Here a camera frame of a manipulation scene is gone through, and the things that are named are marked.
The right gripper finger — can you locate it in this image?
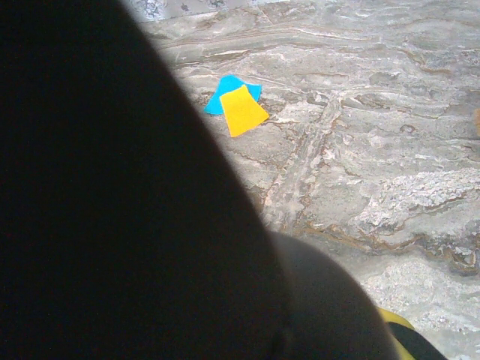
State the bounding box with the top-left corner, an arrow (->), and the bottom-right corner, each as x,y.
376,306 -> 449,360

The black brush with cartoon face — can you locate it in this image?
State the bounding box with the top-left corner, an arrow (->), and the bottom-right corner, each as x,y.
0,0 -> 398,360

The yellow paper scrap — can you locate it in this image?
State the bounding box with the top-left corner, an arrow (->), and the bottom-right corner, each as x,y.
219,84 -> 270,139

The blue paper scrap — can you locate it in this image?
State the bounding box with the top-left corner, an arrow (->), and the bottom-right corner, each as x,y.
203,74 -> 263,116

